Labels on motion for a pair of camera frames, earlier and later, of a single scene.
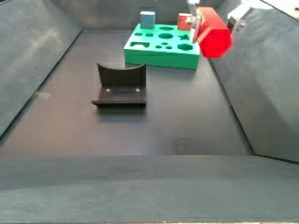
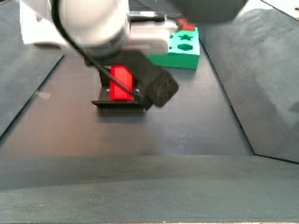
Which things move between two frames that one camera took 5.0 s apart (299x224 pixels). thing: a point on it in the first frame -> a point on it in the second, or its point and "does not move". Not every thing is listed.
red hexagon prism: x=214 y=36 -> x=124 y=75
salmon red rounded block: x=182 y=24 does not move
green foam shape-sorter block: x=163 y=46 does not move
